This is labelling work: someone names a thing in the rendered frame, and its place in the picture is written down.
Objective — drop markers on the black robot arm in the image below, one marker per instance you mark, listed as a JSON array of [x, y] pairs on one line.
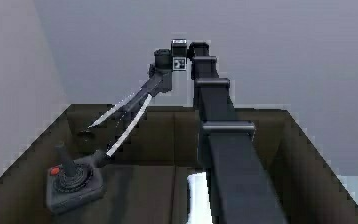
[[227, 156]]

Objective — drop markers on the white cushion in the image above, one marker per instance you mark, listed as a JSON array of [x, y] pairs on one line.
[[198, 198]]

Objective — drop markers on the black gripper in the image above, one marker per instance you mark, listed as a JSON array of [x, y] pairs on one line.
[[160, 75]]

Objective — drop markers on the dark brown sofa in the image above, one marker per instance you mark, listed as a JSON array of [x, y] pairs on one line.
[[147, 160]]

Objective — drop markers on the black joystick with red button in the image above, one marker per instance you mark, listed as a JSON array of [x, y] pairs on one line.
[[74, 181]]

